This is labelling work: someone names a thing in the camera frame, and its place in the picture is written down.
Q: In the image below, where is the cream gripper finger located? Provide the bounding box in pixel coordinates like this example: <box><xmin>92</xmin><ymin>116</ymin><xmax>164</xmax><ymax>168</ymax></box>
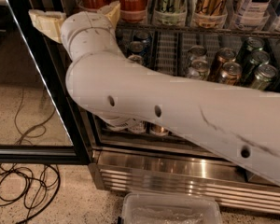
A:
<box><xmin>97</xmin><ymin>1</ymin><xmax>120</xmax><ymax>27</ymax></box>
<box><xmin>28</xmin><ymin>9</ymin><xmax>66</xmax><ymax>43</ymax></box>

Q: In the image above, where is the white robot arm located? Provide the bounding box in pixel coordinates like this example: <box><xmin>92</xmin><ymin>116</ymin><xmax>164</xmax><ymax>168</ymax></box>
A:
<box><xmin>28</xmin><ymin>9</ymin><xmax>280</xmax><ymax>186</ymax></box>

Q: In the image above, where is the rear blue pepsi can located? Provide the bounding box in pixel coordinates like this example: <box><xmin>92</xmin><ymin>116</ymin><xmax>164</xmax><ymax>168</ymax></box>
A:
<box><xmin>133</xmin><ymin>30</ymin><xmax>152</xmax><ymax>47</ymax></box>

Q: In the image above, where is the blue pepsi can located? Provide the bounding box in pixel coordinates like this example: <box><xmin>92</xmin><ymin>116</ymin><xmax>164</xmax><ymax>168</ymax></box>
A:
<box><xmin>128</xmin><ymin>54</ymin><xmax>144</xmax><ymax>65</ymax></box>
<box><xmin>133</xmin><ymin>30</ymin><xmax>152</xmax><ymax>47</ymax></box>
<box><xmin>127</xmin><ymin>41</ymin><xmax>146</xmax><ymax>57</ymax></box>

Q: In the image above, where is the middle blue pepsi can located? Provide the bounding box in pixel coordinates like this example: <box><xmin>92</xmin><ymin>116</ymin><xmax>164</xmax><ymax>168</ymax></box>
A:
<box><xmin>127</xmin><ymin>41</ymin><xmax>146</xmax><ymax>57</ymax></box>

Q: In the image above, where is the front blue pepsi can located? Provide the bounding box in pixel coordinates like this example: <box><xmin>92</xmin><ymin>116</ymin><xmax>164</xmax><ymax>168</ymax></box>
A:
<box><xmin>128</xmin><ymin>54</ymin><xmax>144</xmax><ymax>65</ymax></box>

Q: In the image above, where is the rear white green can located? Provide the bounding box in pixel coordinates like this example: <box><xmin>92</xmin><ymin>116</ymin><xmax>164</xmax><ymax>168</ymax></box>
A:
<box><xmin>187</xmin><ymin>45</ymin><xmax>207</xmax><ymax>63</ymax></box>

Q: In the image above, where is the white green can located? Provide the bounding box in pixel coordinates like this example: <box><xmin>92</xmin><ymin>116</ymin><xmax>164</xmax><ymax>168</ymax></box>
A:
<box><xmin>187</xmin><ymin>45</ymin><xmax>207</xmax><ymax>63</ymax></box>
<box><xmin>187</xmin><ymin>60</ymin><xmax>210</xmax><ymax>80</ymax></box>

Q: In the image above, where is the open glass fridge door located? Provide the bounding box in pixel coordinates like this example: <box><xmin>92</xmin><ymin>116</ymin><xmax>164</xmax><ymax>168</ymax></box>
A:
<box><xmin>0</xmin><ymin>0</ymin><xmax>91</xmax><ymax>165</ymax></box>

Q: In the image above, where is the front white green can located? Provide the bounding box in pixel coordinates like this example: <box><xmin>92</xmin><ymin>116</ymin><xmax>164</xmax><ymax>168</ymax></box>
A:
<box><xmin>187</xmin><ymin>60</ymin><xmax>210</xmax><ymax>80</ymax></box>

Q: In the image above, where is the rear copper can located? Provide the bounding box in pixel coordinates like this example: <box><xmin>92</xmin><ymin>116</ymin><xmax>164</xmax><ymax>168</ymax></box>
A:
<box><xmin>208</xmin><ymin>48</ymin><xmax>236</xmax><ymax>81</ymax></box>

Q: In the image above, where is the copper can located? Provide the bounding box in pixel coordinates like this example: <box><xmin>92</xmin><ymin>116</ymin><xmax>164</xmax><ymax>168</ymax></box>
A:
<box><xmin>216</xmin><ymin>62</ymin><xmax>242</xmax><ymax>85</ymax></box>
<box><xmin>208</xmin><ymin>48</ymin><xmax>236</xmax><ymax>81</ymax></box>

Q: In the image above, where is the bottom gold can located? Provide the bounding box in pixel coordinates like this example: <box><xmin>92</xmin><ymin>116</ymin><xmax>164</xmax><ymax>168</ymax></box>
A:
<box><xmin>149</xmin><ymin>124</ymin><xmax>169</xmax><ymax>136</ymax></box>

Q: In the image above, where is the front copper can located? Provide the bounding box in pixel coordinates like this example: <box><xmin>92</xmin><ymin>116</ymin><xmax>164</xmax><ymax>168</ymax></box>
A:
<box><xmin>216</xmin><ymin>62</ymin><xmax>242</xmax><ymax>85</ymax></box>

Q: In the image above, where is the rear dark green can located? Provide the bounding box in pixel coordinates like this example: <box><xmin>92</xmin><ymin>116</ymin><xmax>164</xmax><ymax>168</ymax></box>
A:
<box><xmin>236</xmin><ymin>37</ymin><xmax>265</xmax><ymax>63</ymax></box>

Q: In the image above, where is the dark green can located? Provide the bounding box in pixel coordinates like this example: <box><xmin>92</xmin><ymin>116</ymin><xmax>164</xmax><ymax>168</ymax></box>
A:
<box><xmin>236</xmin><ymin>37</ymin><xmax>265</xmax><ymax>63</ymax></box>
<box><xmin>250</xmin><ymin>64</ymin><xmax>278</xmax><ymax>91</ymax></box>
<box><xmin>241</xmin><ymin>50</ymin><xmax>270</xmax><ymax>83</ymax></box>

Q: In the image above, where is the middle dark green can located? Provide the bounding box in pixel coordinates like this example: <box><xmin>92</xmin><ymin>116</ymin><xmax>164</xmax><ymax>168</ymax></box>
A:
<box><xmin>241</xmin><ymin>50</ymin><xmax>270</xmax><ymax>83</ymax></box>

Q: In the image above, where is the front dark green can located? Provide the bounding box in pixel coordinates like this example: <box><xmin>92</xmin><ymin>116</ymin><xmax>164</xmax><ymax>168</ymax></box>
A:
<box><xmin>250</xmin><ymin>64</ymin><xmax>278</xmax><ymax>91</ymax></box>

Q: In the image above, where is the white labelled bottle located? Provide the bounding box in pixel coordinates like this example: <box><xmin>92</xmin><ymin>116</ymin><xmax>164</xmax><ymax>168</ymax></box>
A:
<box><xmin>236</xmin><ymin>0</ymin><xmax>271</xmax><ymax>18</ymax></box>

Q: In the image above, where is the clear plastic bin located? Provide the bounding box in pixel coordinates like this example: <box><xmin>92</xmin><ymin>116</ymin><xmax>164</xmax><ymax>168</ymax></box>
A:
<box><xmin>119</xmin><ymin>192</ymin><xmax>223</xmax><ymax>224</ymax></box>

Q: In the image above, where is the black floor cable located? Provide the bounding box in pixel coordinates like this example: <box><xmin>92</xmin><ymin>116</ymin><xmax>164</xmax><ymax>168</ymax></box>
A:
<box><xmin>0</xmin><ymin>87</ymin><xmax>62</xmax><ymax>224</ymax></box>

